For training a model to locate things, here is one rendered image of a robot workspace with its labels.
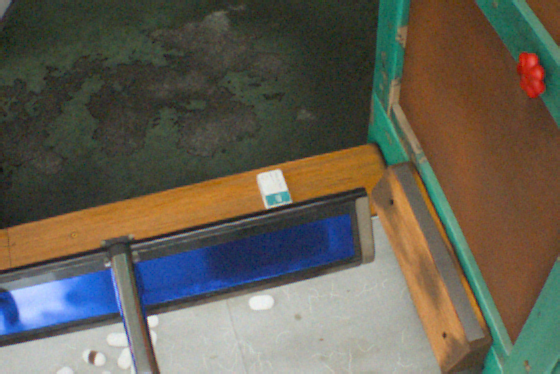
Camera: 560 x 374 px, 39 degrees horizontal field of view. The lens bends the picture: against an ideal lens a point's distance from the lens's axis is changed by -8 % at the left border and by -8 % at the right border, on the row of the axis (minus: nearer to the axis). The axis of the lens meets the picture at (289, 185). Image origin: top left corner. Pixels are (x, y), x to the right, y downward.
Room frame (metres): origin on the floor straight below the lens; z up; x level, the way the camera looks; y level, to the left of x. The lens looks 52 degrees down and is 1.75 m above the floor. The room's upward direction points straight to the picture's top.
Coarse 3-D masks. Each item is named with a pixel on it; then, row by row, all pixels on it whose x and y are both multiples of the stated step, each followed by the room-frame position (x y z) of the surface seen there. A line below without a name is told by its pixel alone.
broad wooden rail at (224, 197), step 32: (320, 160) 0.81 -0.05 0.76; (352, 160) 0.81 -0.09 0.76; (384, 160) 0.81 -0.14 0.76; (160, 192) 0.75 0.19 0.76; (192, 192) 0.75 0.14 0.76; (224, 192) 0.75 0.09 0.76; (256, 192) 0.75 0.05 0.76; (320, 192) 0.75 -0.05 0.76; (32, 224) 0.68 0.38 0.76; (64, 224) 0.69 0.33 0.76; (96, 224) 0.69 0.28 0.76; (128, 224) 0.69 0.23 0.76; (160, 224) 0.69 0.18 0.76; (192, 224) 0.69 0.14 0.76; (0, 256) 0.63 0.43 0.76; (32, 256) 0.63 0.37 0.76
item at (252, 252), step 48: (144, 240) 0.43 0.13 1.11; (192, 240) 0.43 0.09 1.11; (240, 240) 0.44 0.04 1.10; (288, 240) 0.44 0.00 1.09; (336, 240) 0.45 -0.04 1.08; (0, 288) 0.37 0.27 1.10; (48, 288) 0.38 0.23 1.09; (96, 288) 0.39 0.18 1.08; (144, 288) 0.40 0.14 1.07; (192, 288) 0.40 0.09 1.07; (240, 288) 0.41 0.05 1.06; (0, 336) 0.34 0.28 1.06; (48, 336) 0.35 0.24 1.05
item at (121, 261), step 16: (112, 240) 0.43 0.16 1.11; (128, 240) 0.43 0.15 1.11; (112, 256) 0.40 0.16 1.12; (128, 256) 0.40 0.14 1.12; (112, 272) 0.39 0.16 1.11; (128, 272) 0.39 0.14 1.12; (128, 288) 0.37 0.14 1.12; (128, 304) 0.35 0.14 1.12; (128, 320) 0.34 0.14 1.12; (144, 320) 0.34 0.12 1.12; (128, 336) 0.32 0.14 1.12; (144, 336) 0.32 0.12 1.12; (144, 352) 0.31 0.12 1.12; (144, 368) 0.29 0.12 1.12
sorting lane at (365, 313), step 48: (384, 240) 0.68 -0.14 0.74; (288, 288) 0.60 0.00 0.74; (336, 288) 0.60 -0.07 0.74; (384, 288) 0.60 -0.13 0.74; (96, 336) 0.51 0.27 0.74; (192, 336) 0.52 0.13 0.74; (240, 336) 0.52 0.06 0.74; (288, 336) 0.52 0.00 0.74; (336, 336) 0.52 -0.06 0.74; (384, 336) 0.52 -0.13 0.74
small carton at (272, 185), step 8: (264, 176) 0.76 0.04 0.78; (272, 176) 0.76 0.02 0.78; (280, 176) 0.76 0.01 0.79; (264, 184) 0.74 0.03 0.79; (272, 184) 0.74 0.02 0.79; (280, 184) 0.74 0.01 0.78; (264, 192) 0.73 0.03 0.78; (272, 192) 0.73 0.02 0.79; (280, 192) 0.73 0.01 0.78; (288, 192) 0.73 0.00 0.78; (264, 200) 0.73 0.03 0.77; (272, 200) 0.72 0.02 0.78; (280, 200) 0.72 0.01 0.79; (288, 200) 0.72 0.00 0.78
